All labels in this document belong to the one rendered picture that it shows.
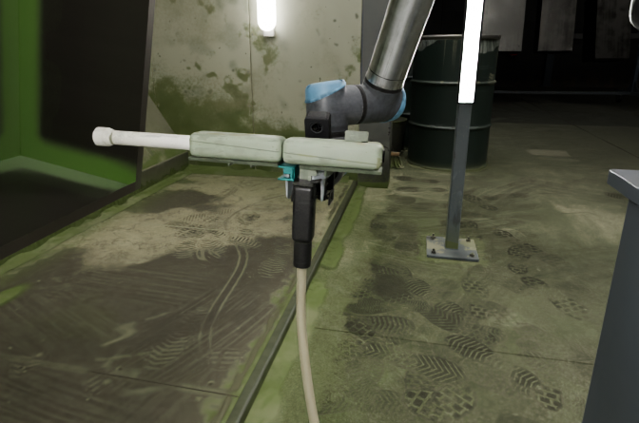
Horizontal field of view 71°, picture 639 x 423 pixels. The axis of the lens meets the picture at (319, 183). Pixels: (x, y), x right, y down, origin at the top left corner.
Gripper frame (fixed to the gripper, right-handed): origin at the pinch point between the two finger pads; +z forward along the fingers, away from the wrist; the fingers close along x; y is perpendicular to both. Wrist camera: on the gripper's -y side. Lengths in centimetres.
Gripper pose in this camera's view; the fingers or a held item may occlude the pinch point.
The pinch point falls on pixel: (302, 170)
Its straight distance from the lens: 70.6
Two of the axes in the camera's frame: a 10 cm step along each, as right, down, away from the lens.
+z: -1.6, 1.7, -9.7
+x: -9.8, -0.8, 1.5
